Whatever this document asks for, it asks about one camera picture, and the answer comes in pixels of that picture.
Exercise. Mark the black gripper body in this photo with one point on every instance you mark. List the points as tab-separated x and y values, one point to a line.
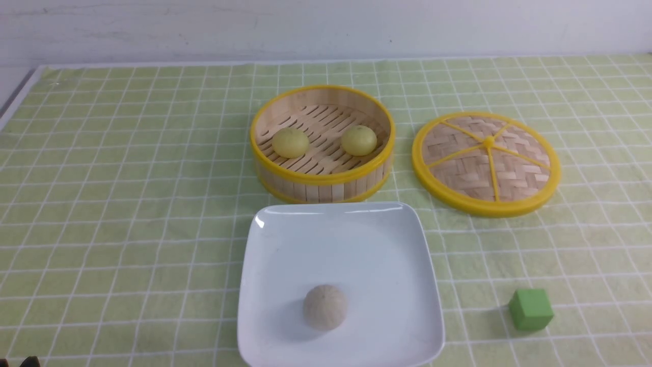
32	361

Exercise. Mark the yellow steamed bun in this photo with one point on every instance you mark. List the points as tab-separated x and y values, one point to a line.
359	140
290	143

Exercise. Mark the grey steamed bun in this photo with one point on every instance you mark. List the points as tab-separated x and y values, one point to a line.
325	307

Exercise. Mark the white square plate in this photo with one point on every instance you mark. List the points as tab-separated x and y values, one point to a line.
376	253

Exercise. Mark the green checkered tablecloth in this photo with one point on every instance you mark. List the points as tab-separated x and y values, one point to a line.
127	195

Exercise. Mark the bamboo steamer basket yellow rim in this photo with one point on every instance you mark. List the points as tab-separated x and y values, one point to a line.
326	173

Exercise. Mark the green cube block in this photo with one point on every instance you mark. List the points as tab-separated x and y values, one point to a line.
530	309

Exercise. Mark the woven bamboo steamer lid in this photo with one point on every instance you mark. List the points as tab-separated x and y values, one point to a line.
486	164

